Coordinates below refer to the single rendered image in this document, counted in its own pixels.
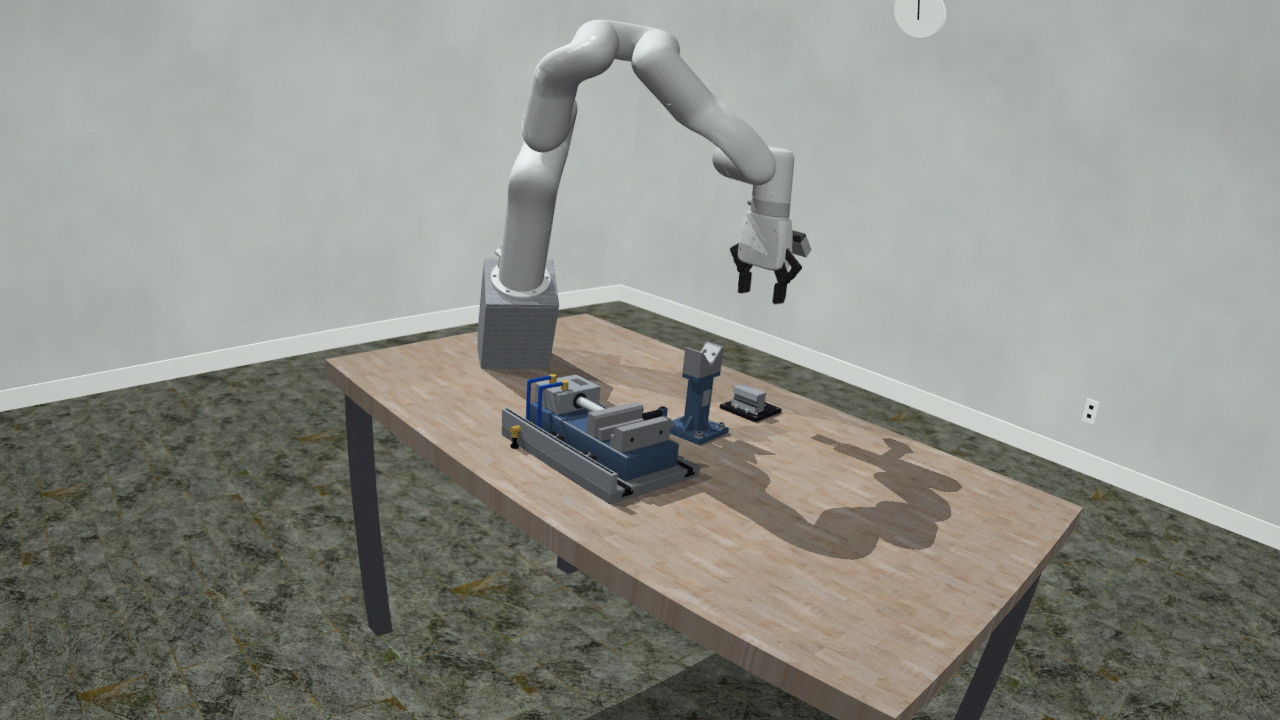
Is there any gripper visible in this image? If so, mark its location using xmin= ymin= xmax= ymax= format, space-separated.
xmin=730 ymin=211 xmax=803 ymax=304

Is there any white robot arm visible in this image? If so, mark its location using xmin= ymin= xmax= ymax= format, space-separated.
xmin=492 ymin=20 xmax=794 ymax=300

